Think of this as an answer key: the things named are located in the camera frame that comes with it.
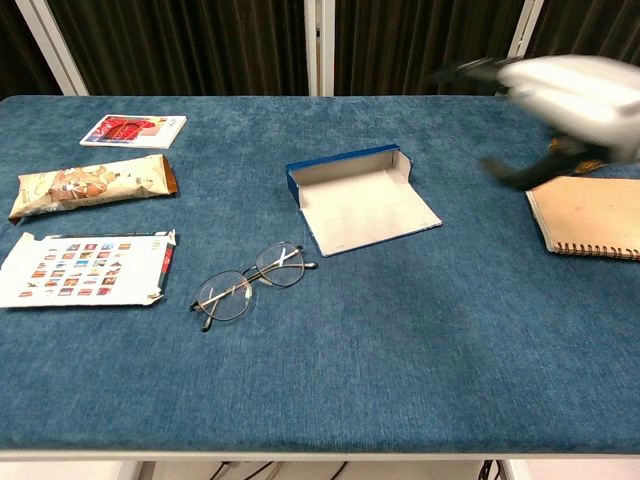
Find yellow snack bag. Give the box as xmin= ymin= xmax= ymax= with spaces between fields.
xmin=547 ymin=137 xmax=610 ymax=176

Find white partition post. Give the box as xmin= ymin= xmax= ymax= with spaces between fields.
xmin=303 ymin=0 xmax=336 ymax=97
xmin=494 ymin=0 xmax=546 ymax=97
xmin=14 ymin=0 xmax=91 ymax=97

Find blue fabric table mat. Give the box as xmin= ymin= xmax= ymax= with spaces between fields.
xmin=0 ymin=94 xmax=640 ymax=451

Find thin metal frame eyeglasses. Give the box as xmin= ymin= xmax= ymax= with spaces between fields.
xmin=188 ymin=241 xmax=319 ymax=333

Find dark pleated curtain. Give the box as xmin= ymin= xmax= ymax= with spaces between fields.
xmin=47 ymin=0 xmax=309 ymax=97
xmin=333 ymin=0 xmax=526 ymax=97
xmin=512 ymin=0 xmax=640 ymax=71
xmin=0 ymin=0 xmax=64 ymax=101

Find flattened white picture carton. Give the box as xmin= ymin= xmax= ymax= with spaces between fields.
xmin=0 ymin=229 xmax=177 ymax=309

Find red and white card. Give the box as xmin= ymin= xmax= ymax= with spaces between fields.
xmin=79 ymin=114 xmax=188 ymax=150

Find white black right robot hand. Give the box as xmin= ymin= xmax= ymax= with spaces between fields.
xmin=432 ymin=54 xmax=640 ymax=191

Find beige snack bar wrapper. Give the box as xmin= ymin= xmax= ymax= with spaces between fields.
xmin=8 ymin=153 xmax=180 ymax=225

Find blue glasses case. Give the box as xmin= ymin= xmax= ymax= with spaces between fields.
xmin=285 ymin=143 xmax=444 ymax=258

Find brown spiral notebook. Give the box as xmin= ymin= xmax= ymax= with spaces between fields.
xmin=524 ymin=175 xmax=640 ymax=262

